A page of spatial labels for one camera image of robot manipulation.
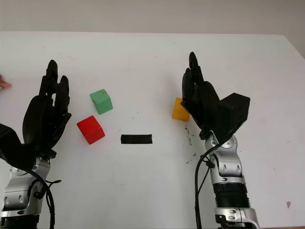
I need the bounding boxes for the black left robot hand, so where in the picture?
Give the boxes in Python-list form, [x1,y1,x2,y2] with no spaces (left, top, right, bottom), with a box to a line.
[21,59,72,158]

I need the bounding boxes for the person's bare hand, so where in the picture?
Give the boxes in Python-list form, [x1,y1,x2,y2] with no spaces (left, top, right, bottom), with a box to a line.
[0,73,12,90]

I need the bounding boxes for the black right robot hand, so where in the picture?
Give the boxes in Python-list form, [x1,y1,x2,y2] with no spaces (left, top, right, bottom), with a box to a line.
[180,52,225,140]

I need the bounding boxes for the yellow wooden block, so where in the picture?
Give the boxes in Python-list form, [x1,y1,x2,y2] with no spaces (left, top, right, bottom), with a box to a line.
[172,97,191,122]

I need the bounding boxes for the red wooden block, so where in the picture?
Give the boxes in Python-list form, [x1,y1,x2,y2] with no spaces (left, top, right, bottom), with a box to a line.
[76,115,106,145]

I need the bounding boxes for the green wooden block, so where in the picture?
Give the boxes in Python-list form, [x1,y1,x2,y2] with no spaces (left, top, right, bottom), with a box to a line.
[89,89,113,115]

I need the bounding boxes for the black tape strip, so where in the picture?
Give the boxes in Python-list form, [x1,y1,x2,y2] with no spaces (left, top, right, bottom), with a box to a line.
[121,134,153,145]

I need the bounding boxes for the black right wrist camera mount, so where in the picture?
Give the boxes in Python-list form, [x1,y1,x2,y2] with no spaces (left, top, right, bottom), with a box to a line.
[218,92,251,144]

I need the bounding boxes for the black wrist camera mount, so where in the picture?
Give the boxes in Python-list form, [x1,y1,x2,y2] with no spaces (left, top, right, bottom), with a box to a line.
[218,92,251,144]
[0,123,37,170]

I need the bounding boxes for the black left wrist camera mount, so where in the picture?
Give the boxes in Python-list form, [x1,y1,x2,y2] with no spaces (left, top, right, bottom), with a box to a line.
[0,123,37,170]

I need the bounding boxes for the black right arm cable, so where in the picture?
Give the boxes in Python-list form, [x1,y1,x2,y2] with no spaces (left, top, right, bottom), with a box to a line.
[194,140,230,229]

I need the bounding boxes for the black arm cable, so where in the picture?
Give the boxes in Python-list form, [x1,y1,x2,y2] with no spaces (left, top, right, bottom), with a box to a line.
[194,140,230,229]
[30,167,62,229]

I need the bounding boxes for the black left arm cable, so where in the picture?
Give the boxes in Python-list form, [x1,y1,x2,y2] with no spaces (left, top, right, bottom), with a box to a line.
[30,167,62,229]

